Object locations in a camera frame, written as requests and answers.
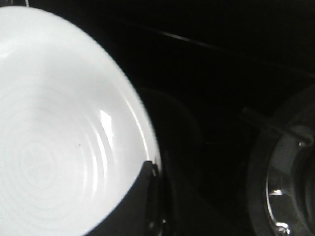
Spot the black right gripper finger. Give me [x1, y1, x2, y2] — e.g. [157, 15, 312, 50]
[87, 161, 159, 236]

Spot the white round plate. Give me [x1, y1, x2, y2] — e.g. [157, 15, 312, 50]
[0, 6, 163, 236]

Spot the right black gas burner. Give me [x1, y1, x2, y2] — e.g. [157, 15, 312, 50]
[247, 86, 315, 236]

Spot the black glass cooktop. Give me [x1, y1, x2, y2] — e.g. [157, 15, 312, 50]
[23, 0, 315, 236]

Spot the right black pan support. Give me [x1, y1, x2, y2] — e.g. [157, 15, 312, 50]
[240, 107, 314, 147]

